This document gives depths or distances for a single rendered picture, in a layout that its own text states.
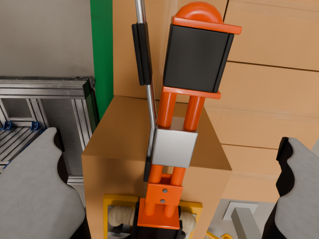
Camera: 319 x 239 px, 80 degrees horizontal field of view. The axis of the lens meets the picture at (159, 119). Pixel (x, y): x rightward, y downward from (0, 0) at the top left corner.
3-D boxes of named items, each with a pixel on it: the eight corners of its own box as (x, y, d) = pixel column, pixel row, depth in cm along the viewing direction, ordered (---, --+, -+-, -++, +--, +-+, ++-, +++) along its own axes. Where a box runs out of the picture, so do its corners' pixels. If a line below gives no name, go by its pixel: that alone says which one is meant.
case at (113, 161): (180, 196, 115) (187, 276, 80) (112, 189, 113) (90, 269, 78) (204, 105, 86) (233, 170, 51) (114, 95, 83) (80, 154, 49)
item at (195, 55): (211, 86, 28) (220, 100, 24) (162, 79, 28) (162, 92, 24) (229, 24, 24) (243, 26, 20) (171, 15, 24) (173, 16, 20)
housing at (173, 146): (187, 151, 35) (191, 169, 31) (150, 147, 35) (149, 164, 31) (196, 118, 32) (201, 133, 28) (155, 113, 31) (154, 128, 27)
